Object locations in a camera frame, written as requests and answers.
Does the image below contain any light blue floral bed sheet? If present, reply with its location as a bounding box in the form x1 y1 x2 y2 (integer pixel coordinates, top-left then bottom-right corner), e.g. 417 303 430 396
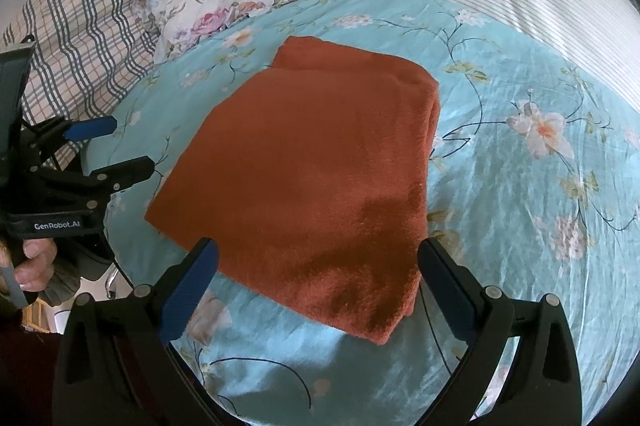
82 0 640 426

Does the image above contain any floral pillow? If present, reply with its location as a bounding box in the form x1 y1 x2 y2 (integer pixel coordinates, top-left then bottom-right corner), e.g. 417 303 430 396
132 0 303 64

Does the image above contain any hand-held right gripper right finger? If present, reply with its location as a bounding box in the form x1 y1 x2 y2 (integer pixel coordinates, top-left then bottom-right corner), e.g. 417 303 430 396
415 237 583 426

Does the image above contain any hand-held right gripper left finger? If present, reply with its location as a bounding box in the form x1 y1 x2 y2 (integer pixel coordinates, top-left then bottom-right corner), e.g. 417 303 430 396
52 237 236 426

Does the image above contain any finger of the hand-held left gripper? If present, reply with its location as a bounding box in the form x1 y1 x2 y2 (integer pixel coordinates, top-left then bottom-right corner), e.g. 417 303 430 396
22 115 118 167
37 156 157 207

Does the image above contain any plaid quilt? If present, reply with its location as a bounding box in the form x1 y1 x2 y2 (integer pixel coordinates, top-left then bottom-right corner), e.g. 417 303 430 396
0 0 271 142

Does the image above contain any person's left hand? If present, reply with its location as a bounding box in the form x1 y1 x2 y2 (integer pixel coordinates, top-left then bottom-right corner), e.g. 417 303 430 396
12 238 58 292

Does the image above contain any orange fleece garment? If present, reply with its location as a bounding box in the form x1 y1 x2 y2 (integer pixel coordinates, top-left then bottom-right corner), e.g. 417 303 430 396
144 35 442 347

